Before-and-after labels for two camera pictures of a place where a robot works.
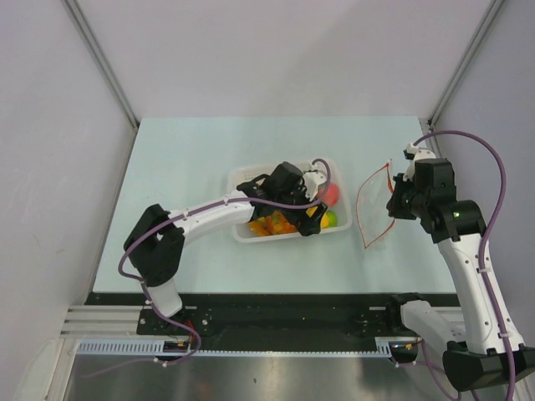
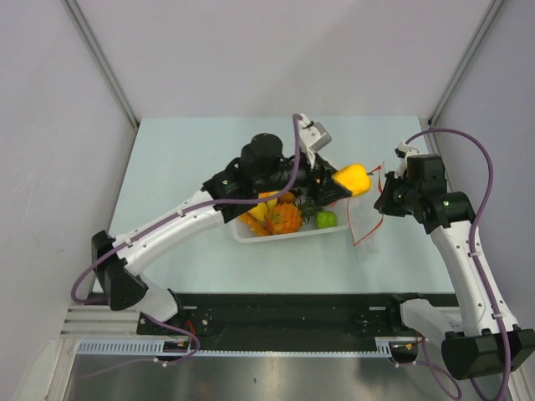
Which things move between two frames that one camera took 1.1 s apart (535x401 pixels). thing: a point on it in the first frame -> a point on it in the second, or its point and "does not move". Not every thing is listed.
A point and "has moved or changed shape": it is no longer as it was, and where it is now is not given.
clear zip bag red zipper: x=372 y=205 has moved or changed shape
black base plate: x=240 y=322 does not move
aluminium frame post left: x=77 y=14 does not move
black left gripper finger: x=294 y=215 -> x=333 y=193
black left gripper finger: x=312 y=219 -> x=326 y=165
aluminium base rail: x=102 y=322 does not move
